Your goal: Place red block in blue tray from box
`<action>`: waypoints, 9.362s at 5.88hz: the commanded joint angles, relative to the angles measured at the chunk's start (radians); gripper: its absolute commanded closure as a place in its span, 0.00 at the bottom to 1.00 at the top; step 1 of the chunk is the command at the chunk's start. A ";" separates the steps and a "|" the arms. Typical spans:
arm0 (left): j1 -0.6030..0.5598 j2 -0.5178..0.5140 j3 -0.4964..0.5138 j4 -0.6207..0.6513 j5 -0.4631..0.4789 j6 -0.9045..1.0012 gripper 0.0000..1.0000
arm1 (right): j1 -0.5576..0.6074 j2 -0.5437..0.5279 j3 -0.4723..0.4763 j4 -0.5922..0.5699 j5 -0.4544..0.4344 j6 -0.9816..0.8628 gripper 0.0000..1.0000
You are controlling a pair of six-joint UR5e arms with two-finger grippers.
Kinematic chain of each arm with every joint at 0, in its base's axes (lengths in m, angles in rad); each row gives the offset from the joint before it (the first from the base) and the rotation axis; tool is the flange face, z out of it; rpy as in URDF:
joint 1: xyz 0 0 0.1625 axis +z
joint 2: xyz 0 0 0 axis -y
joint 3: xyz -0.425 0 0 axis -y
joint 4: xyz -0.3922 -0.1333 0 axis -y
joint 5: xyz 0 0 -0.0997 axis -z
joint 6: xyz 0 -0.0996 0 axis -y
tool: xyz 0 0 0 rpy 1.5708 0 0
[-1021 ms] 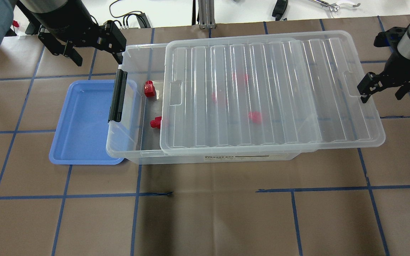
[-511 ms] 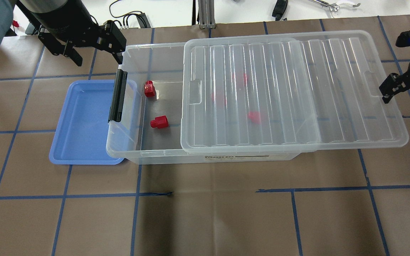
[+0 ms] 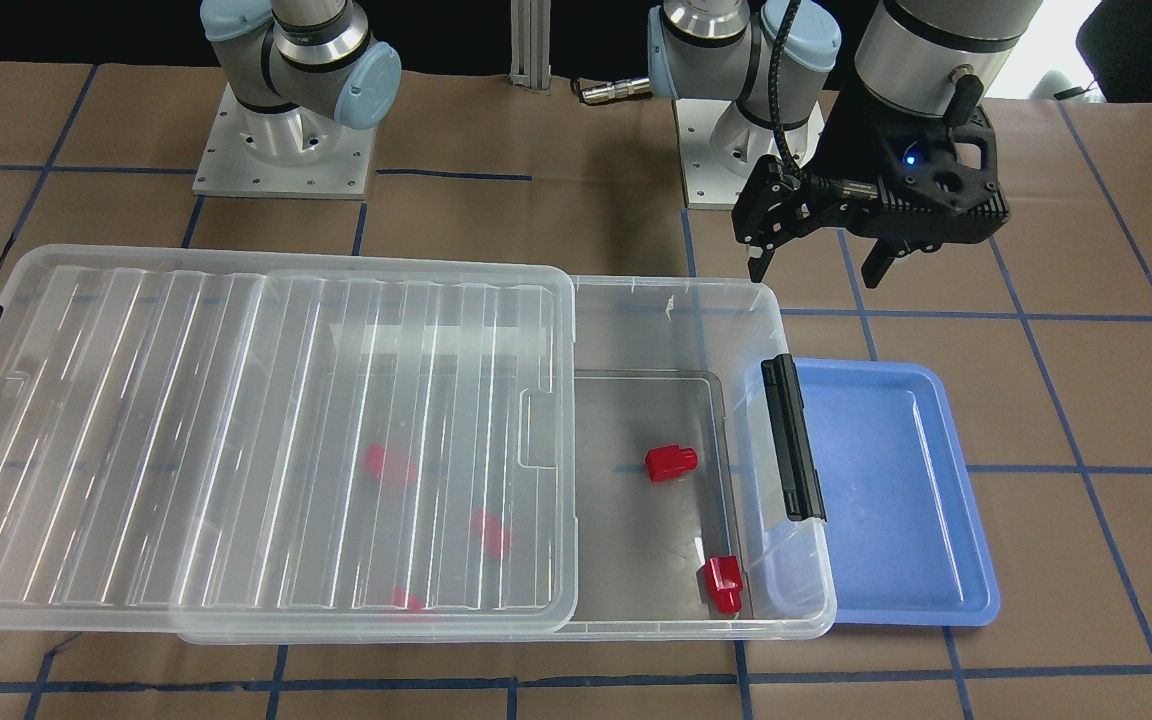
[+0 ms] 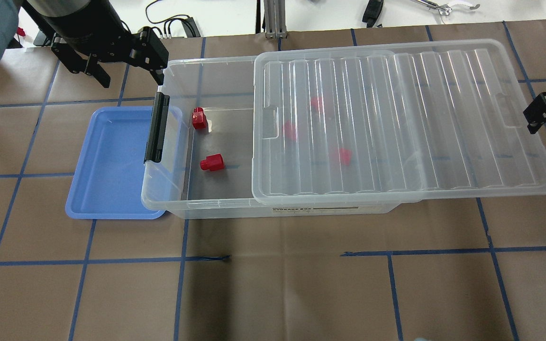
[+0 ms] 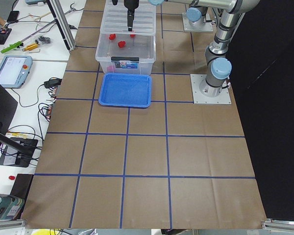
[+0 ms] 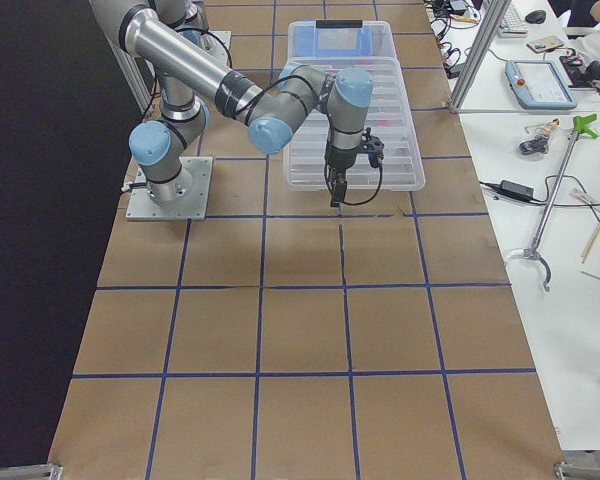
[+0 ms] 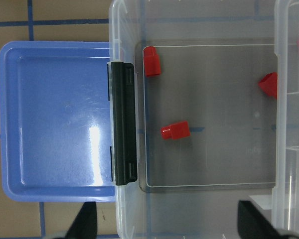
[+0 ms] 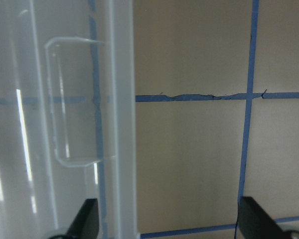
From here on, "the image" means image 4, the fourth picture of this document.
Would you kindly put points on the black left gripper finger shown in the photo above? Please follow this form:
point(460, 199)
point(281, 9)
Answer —
point(156, 70)
point(94, 69)

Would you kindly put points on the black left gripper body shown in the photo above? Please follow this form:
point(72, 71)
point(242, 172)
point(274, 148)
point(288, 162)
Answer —
point(94, 32)

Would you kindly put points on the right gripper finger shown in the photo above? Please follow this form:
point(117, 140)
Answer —
point(535, 113)

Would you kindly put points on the clear plastic box lid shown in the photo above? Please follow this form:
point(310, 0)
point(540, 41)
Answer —
point(426, 120)

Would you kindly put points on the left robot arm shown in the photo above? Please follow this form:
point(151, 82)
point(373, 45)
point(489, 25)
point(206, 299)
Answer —
point(84, 34)

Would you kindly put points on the blue plastic tray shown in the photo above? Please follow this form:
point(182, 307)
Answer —
point(112, 180)

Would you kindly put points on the clear plastic storage box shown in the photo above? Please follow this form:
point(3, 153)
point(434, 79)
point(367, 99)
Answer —
point(224, 87)

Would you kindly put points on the black power adapter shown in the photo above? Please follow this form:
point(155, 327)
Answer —
point(190, 27)

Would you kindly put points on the black box latch handle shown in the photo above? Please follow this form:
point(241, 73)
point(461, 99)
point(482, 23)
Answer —
point(159, 117)

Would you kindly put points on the aluminium frame post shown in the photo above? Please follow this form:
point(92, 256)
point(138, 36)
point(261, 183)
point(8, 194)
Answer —
point(274, 22)

